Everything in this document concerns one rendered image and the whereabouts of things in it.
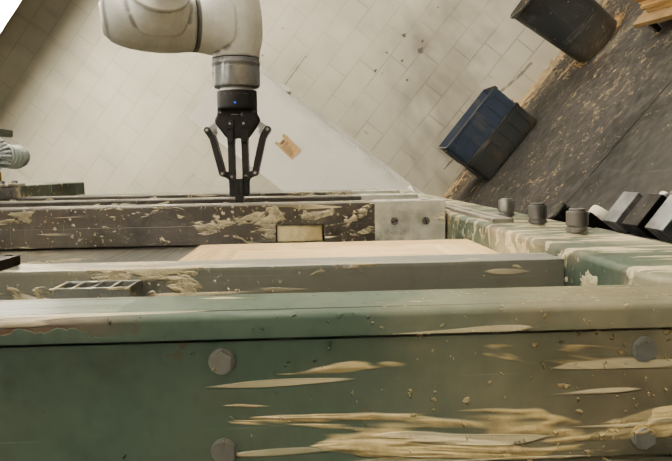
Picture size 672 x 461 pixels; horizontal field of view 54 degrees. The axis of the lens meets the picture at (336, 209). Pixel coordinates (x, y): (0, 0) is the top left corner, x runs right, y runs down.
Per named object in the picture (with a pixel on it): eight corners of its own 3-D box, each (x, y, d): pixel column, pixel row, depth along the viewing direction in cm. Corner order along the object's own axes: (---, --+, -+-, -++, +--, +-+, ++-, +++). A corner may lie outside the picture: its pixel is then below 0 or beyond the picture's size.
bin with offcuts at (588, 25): (635, 11, 470) (566, -47, 466) (587, 69, 479) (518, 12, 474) (609, 19, 521) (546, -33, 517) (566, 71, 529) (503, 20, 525)
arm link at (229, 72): (215, 64, 129) (216, 94, 130) (207, 56, 120) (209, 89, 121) (261, 63, 130) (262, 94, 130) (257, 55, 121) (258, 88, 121)
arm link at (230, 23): (254, 65, 132) (188, 62, 127) (252, -14, 131) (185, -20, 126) (270, 55, 122) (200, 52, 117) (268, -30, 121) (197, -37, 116)
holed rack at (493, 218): (513, 222, 93) (513, 218, 93) (492, 222, 93) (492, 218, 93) (382, 189, 258) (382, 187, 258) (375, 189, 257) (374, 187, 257)
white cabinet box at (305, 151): (462, 230, 478) (236, 53, 464) (412, 291, 487) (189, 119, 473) (451, 215, 538) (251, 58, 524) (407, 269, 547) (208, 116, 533)
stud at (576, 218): (592, 235, 74) (592, 208, 74) (570, 235, 74) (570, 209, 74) (583, 233, 77) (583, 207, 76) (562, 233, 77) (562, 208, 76)
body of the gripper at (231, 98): (260, 92, 129) (261, 139, 130) (217, 92, 129) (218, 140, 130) (257, 87, 122) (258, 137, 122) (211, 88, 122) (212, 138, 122)
